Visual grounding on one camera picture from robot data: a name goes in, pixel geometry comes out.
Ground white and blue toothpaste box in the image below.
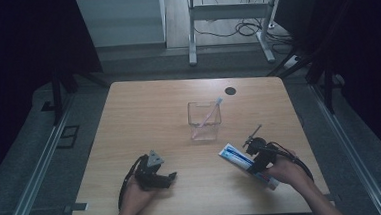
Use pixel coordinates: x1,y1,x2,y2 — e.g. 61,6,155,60
217,139,282,195

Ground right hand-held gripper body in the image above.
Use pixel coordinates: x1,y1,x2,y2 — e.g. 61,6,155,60
241,123,284,176

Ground person's left hand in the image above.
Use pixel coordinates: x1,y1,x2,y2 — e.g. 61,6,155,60
117,174,162,215

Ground white metal desk frame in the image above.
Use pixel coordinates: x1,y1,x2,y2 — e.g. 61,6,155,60
185,0,287,69

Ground black floor cables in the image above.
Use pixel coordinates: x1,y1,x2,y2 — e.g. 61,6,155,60
191,0,297,61

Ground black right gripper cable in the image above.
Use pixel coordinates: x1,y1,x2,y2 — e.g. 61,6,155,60
268,139,315,185

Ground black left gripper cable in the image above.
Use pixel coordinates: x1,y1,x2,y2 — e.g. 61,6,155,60
114,154,152,211

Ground pink toothbrush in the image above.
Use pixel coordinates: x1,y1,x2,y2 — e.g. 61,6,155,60
188,97,226,141

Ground person's right hand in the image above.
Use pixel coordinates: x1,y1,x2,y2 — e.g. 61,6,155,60
260,150,307,188

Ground aluminium floor rail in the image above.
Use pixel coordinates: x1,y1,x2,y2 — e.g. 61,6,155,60
307,79,381,215
0,94,83,215

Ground white power strip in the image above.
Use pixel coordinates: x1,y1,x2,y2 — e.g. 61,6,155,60
283,55,302,71

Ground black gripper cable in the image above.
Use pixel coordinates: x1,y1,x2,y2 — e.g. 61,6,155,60
268,139,315,185
114,154,152,211

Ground black metal stand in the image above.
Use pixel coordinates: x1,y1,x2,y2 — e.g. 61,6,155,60
264,44,347,119
38,58,113,128

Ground white cabinet panel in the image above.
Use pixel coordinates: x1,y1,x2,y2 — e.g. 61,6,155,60
76,0,169,50

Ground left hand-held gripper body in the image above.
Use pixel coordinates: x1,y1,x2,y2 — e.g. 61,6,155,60
132,148,171,192

